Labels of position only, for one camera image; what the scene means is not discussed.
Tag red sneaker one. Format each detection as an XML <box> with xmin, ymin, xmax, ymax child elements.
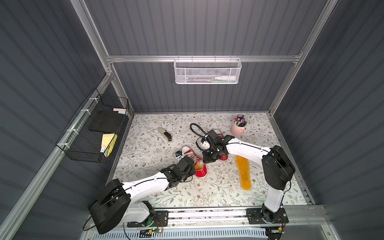
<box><xmin>219</xmin><ymin>134</ymin><xmax>228</xmax><ymax>162</ymax></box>
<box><xmin>181</xmin><ymin>146</ymin><xmax>208</xmax><ymax>179</ymax></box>

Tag yellow insole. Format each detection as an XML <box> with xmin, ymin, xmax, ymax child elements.
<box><xmin>195</xmin><ymin>161</ymin><xmax>204</xmax><ymax>171</ymax></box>
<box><xmin>236</xmin><ymin>156</ymin><xmax>252</xmax><ymax>191</ymax></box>

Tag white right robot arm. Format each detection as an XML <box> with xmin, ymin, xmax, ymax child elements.
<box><xmin>196</xmin><ymin>130</ymin><xmax>296</xmax><ymax>214</ymax></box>

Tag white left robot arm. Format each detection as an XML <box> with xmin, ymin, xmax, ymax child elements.
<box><xmin>88</xmin><ymin>157</ymin><xmax>196</xmax><ymax>234</ymax></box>

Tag pink pen cup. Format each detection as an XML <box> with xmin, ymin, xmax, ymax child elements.
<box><xmin>231</xmin><ymin>121</ymin><xmax>247</xmax><ymax>138</ymax></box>

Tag coloured markers in cup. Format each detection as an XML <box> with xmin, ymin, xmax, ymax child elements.
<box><xmin>234</xmin><ymin>115</ymin><xmax>248</xmax><ymax>128</ymax></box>

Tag beige and black stapler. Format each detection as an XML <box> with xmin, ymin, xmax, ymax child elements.
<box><xmin>158</xmin><ymin>127</ymin><xmax>173</xmax><ymax>142</ymax></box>

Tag white marker in basket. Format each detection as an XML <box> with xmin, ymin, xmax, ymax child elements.
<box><xmin>214</xmin><ymin>76</ymin><xmax>237</xmax><ymax>82</ymax></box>

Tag yellow sticky note pad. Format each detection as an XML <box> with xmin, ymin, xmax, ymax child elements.
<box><xmin>100</xmin><ymin>134</ymin><xmax>118</xmax><ymax>158</ymax></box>

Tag black notebook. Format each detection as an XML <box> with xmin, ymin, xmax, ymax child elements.
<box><xmin>89</xmin><ymin>111</ymin><xmax>126</xmax><ymax>134</ymax></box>

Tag black corrugated cable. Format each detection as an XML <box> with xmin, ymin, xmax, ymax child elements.
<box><xmin>189</xmin><ymin>122</ymin><xmax>211</xmax><ymax>151</ymax></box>

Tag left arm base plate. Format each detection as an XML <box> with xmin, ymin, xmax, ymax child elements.
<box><xmin>126</xmin><ymin>211</ymin><xmax>169</xmax><ymax>228</ymax></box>

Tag white wire mesh basket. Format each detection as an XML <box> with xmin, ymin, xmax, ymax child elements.
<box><xmin>174</xmin><ymin>58</ymin><xmax>242</xmax><ymax>85</ymax></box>

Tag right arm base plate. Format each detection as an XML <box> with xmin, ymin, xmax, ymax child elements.
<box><xmin>246</xmin><ymin>206</ymin><xmax>289</xmax><ymax>226</ymax></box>

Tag black wire wall basket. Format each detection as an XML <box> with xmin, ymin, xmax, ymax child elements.
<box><xmin>56</xmin><ymin>89</ymin><xmax>130</xmax><ymax>164</ymax></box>

